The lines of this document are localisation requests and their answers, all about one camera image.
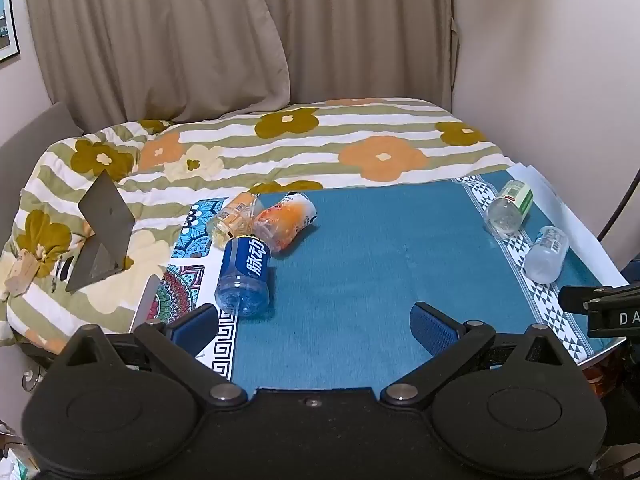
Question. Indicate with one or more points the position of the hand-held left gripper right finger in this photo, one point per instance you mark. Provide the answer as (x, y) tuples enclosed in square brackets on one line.
[(433, 329)]

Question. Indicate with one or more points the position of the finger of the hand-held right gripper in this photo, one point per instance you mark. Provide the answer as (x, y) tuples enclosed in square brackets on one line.
[(590, 294)]

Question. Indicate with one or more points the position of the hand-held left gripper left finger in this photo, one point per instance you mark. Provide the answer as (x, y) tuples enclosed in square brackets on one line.
[(192, 331)]

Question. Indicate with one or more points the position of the clear cup white label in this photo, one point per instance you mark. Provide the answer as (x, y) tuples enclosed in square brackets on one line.
[(546, 255)]

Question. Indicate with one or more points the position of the blue label plastic cup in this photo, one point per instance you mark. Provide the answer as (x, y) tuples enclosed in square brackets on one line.
[(245, 277)]

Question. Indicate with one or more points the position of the clear cup green label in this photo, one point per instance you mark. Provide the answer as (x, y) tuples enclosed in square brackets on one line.
[(510, 205)]

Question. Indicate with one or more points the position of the clear cup orange label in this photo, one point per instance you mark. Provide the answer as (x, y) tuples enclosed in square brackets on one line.
[(232, 217)]

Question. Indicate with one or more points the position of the orange print plastic cup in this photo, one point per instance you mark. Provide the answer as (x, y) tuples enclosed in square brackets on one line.
[(282, 220)]

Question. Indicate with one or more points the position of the white sheet under mat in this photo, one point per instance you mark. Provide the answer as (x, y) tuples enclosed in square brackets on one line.
[(570, 215)]

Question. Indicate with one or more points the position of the teal patterned table mat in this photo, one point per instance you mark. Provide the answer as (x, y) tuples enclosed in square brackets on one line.
[(360, 270)]

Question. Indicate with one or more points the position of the open grey laptop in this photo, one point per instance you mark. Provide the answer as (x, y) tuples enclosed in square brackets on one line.
[(102, 230)]

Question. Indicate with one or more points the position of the beige paper tag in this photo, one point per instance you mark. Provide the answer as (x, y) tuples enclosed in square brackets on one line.
[(21, 275)]

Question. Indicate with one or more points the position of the floral striped blanket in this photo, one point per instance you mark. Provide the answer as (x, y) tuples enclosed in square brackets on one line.
[(310, 145)]

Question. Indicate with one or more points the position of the grey headboard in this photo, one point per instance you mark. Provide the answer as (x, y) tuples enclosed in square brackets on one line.
[(35, 130)]

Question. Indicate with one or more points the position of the beige curtain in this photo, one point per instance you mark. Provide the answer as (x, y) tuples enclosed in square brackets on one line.
[(240, 35)]

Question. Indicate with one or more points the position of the framed wall picture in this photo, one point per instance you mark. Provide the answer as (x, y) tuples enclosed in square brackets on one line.
[(6, 20)]

